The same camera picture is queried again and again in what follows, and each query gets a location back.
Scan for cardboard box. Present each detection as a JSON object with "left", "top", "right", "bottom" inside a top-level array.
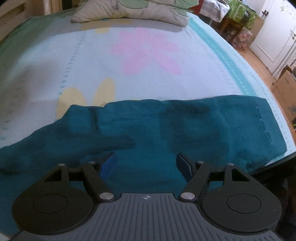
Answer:
[{"left": 273, "top": 70, "right": 296, "bottom": 122}]

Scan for teal pants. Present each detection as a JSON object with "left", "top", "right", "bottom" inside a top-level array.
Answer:
[{"left": 1, "top": 95, "right": 287, "bottom": 236}]

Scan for leaf print pillow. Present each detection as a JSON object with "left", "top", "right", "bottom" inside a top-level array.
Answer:
[{"left": 71, "top": 0, "right": 199, "bottom": 27}]

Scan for green patterned bag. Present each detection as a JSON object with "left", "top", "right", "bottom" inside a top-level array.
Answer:
[{"left": 226, "top": 0, "right": 258, "bottom": 30}]

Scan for wooden headboard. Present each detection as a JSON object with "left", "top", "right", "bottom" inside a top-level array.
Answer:
[{"left": 0, "top": 0, "right": 29, "bottom": 41}]

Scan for white wardrobe door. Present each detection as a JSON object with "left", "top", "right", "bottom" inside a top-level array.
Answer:
[{"left": 250, "top": 1, "right": 295, "bottom": 76}]

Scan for wooden side table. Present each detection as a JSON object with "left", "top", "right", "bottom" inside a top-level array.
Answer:
[{"left": 219, "top": 16, "right": 243, "bottom": 39}]

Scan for grey plaid cloth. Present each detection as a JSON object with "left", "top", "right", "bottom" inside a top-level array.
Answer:
[{"left": 199, "top": 0, "right": 230, "bottom": 23}]

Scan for floral storage box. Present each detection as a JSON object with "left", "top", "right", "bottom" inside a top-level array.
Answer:
[{"left": 232, "top": 28, "right": 252, "bottom": 50}]

